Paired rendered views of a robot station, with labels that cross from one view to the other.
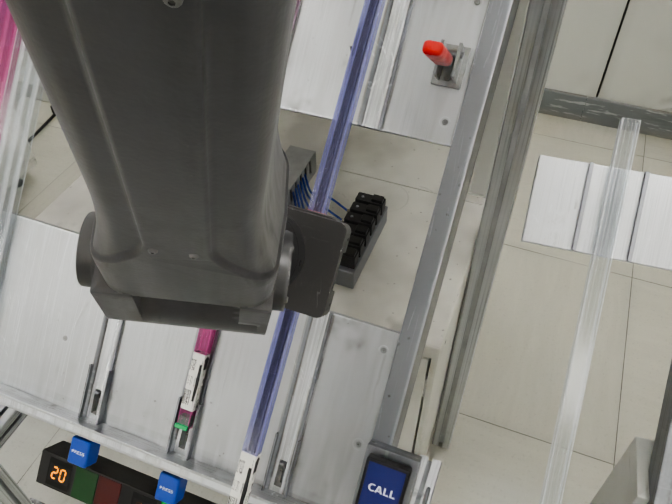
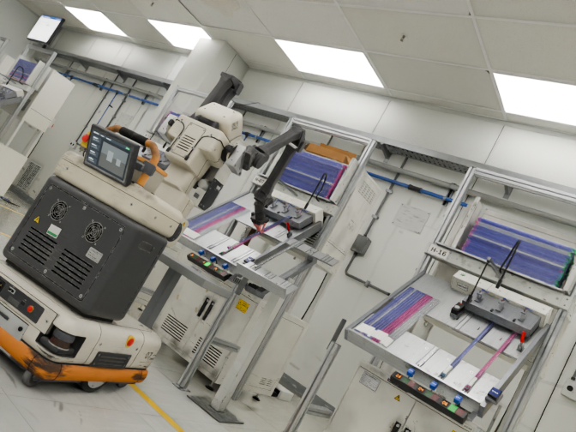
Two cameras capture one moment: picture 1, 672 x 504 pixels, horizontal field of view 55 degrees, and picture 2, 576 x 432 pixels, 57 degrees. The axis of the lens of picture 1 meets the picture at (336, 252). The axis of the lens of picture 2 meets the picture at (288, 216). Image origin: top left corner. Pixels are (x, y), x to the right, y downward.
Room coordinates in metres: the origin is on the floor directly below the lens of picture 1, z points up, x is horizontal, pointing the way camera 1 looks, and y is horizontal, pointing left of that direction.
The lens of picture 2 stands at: (-2.63, -0.98, 0.73)
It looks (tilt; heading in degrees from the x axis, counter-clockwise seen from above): 7 degrees up; 17
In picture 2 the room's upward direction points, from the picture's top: 29 degrees clockwise
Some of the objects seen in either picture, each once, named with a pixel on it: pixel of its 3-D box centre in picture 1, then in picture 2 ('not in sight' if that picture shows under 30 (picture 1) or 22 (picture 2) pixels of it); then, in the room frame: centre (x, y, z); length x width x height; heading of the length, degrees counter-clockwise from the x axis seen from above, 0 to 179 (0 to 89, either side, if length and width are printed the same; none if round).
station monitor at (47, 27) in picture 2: not in sight; (48, 33); (2.53, 4.49, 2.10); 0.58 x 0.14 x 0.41; 68
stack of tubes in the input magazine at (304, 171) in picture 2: not in sight; (311, 175); (0.81, 0.05, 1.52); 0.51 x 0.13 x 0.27; 68
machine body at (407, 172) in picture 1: (307, 271); (228, 331); (0.95, 0.06, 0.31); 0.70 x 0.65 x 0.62; 68
